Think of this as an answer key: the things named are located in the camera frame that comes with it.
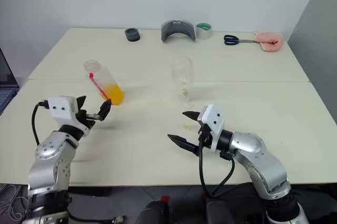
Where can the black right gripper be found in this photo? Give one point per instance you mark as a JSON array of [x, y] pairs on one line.
[[205, 135]]

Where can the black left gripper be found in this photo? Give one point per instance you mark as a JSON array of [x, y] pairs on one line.
[[85, 120]]

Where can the clear bottle with orange drink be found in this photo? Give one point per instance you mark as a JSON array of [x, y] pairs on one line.
[[110, 91]]

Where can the clear wine glass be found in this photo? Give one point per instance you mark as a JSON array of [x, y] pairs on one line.
[[183, 87]]

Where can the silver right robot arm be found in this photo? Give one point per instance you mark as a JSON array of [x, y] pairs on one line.
[[252, 150]]

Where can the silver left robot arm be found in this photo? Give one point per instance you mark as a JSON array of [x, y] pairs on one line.
[[50, 155]]

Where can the black round container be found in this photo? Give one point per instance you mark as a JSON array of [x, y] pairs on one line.
[[132, 35]]

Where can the dark laptop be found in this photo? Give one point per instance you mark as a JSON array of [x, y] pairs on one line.
[[5, 87]]

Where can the silver tape roll green core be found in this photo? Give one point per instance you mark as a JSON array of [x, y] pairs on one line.
[[203, 34]]

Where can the grey curved plastic shell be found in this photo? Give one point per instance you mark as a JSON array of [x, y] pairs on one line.
[[166, 31]]

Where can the pink fluffy cloth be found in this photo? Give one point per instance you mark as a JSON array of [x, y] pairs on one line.
[[269, 41]]

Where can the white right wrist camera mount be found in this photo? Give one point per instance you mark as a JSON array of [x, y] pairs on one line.
[[214, 121]]

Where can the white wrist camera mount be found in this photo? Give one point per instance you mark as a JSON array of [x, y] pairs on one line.
[[214, 121], [61, 106]]

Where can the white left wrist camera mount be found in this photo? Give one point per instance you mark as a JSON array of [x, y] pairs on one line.
[[61, 106]]

